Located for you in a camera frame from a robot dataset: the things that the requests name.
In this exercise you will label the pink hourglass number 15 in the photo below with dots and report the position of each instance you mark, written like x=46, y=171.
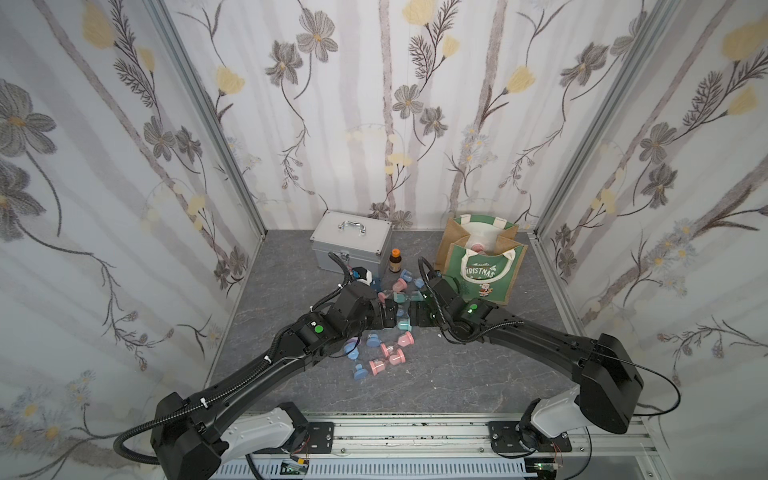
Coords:
x=377, y=366

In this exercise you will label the blue hourglass front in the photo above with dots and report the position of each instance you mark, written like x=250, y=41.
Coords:
x=360, y=372

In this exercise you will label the green burlap canvas bag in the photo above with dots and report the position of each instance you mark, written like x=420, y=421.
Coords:
x=489, y=275

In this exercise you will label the blue hourglass number 30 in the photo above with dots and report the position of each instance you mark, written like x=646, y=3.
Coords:
x=351, y=348

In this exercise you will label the pink hourglass lower pair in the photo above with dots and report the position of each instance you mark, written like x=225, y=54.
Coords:
x=394, y=356

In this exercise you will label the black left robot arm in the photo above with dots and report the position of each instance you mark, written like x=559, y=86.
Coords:
x=187, y=439

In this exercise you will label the green hourglass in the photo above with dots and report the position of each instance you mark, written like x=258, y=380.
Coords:
x=404, y=325
x=406, y=297

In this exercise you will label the blue hourglass near bag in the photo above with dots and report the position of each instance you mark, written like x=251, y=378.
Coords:
x=412, y=279

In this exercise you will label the brown bottle orange cap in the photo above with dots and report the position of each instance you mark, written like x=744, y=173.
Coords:
x=395, y=261

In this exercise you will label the silver aluminium case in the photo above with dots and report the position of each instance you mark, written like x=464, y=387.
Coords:
x=358, y=241

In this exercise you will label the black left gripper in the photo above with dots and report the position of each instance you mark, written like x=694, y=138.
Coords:
x=387, y=312

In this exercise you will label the green hourglass upper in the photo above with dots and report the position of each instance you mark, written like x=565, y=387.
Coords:
x=406, y=297

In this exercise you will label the green hourglass centre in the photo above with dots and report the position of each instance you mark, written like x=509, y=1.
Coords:
x=404, y=325

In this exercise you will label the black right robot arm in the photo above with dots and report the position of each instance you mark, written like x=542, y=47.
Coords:
x=607, y=383

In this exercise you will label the pink hourglass small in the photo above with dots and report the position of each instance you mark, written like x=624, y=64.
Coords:
x=406, y=339

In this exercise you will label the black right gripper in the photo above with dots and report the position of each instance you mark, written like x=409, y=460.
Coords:
x=424, y=311

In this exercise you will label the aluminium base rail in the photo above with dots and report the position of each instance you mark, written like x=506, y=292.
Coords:
x=276, y=445

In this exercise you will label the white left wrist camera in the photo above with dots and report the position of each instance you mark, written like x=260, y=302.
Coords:
x=362, y=274

